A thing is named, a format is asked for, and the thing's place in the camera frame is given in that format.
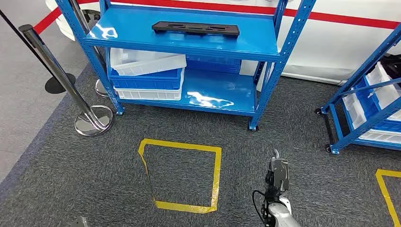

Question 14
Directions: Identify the thin black post with base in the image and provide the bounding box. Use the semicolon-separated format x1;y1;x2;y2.
0;9;77;95

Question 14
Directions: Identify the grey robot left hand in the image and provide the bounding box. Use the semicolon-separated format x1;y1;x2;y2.
70;216;89;227

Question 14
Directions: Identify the white car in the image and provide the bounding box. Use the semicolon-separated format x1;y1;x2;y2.
45;0;401;93

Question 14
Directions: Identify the black plastic frame part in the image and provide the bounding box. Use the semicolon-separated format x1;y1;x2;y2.
151;21;241;39

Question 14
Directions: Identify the red barrier belt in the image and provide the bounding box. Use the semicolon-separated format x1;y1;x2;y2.
33;0;401;35

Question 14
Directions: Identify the blue metal shelf rack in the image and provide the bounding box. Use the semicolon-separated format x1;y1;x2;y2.
314;23;401;155
54;0;317;132

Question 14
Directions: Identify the chrome stanchion post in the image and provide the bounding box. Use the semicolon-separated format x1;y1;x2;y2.
18;24;114;137
68;0;111;99

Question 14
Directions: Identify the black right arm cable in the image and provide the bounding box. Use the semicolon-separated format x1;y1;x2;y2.
252;189;267;225

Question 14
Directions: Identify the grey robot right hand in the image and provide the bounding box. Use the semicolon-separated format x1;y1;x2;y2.
265;148;290;199

